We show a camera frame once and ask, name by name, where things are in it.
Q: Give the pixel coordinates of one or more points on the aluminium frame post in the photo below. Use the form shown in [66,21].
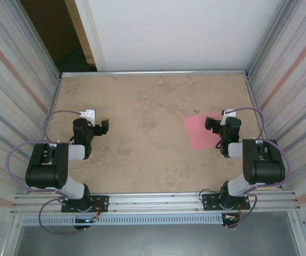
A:
[39,40]
[270,40]

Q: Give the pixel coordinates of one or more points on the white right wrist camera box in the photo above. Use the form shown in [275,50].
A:
[229,112]

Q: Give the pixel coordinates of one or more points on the beige wooden door frame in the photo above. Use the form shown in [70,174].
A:
[79,26]

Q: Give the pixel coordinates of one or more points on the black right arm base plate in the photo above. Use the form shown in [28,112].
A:
[208,201]

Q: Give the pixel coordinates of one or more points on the aluminium table edge rail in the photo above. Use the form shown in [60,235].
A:
[155,73]

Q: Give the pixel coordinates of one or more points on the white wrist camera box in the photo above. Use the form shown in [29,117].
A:
[229,112]
[90,114]

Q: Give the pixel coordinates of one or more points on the small controller board green light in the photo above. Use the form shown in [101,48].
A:
[84,220]

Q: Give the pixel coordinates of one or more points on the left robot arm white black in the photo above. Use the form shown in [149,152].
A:
[46,173]

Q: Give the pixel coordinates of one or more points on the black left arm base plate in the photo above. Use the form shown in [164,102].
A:
[102,202]

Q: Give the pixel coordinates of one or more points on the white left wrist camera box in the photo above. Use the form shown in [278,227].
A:
[90,114]

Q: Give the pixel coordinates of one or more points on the wide aluminium mounting rail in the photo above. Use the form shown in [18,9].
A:
[155,202]

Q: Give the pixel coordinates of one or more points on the pink cloth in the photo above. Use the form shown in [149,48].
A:
[198,133]

